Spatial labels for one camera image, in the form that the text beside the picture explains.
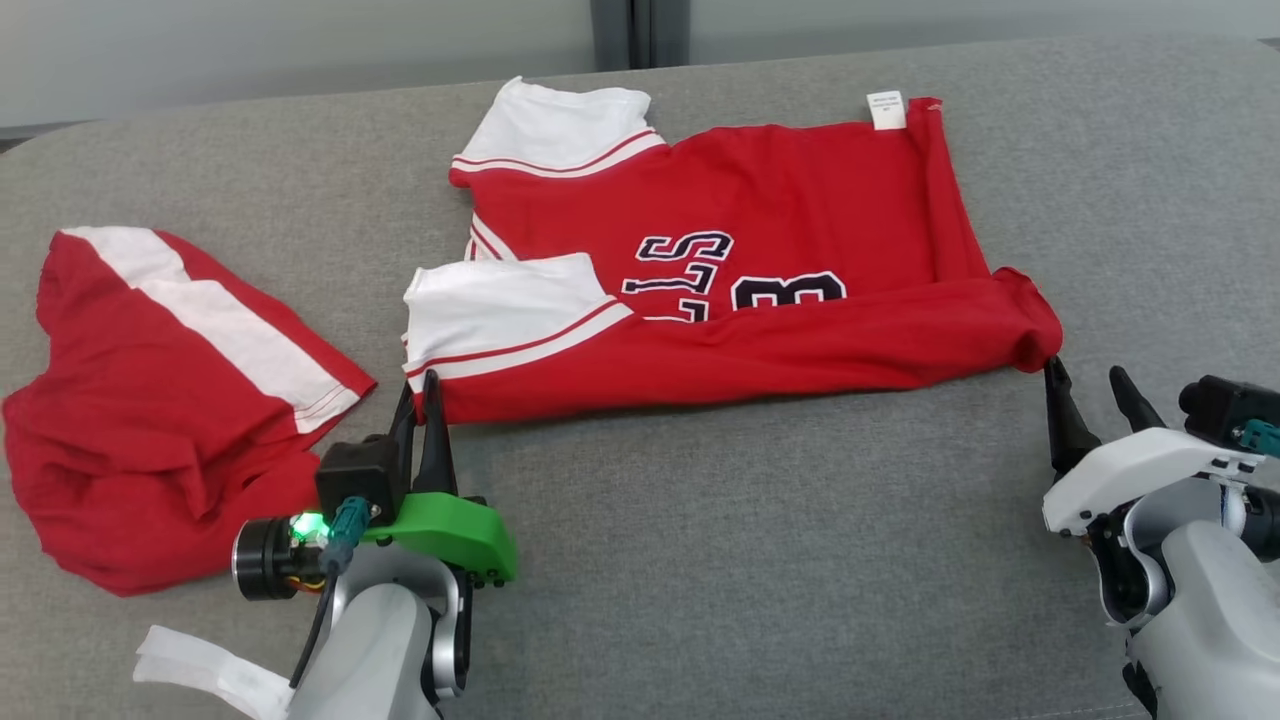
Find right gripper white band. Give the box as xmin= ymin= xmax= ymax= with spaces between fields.
xmin=1042 ymin=357 xmax=1266 ymax=536

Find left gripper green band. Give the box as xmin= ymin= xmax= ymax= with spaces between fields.
xmin=232 ymin=370 xmax=519 ymax=601

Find red shorts with white stripe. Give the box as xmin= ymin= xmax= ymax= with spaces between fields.
xmin=2 ymin=226 xmax=378 ymax=598

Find red jersey with white sleeves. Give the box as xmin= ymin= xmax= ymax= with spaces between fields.
xmin=402 ymin=76 xmax=1064 ymax=425

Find left arm cable teal connector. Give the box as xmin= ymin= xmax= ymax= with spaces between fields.
xmin=290 ymin=497 xmax=376 ymax=691

